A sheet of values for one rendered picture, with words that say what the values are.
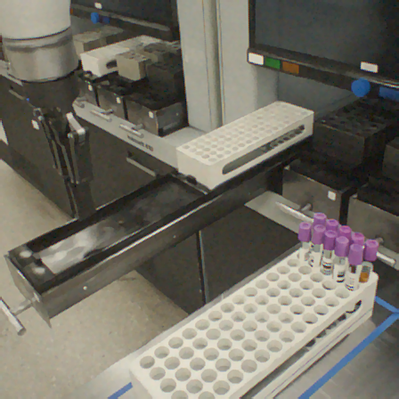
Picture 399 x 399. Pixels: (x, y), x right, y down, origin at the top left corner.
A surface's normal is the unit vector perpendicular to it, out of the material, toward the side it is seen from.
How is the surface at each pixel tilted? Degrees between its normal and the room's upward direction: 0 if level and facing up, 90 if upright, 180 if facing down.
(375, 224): 90
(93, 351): 0
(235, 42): 90
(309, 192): 90
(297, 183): 90
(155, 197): 0
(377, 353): 0
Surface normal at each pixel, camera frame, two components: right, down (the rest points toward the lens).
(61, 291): 0.66, 0.37
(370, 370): -0.07, -0.83
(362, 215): -0.75, 0.41
